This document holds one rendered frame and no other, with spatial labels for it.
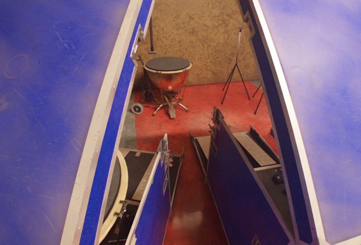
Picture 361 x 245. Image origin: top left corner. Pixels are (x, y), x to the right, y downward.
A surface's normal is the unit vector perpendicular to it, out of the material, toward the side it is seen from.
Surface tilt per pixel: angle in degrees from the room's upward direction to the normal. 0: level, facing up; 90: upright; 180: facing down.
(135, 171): 2
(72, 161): 38
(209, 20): 90
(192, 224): 0
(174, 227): 0
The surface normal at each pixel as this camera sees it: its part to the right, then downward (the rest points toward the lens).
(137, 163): 0.00, -0.87
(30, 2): -0.10, -0.37
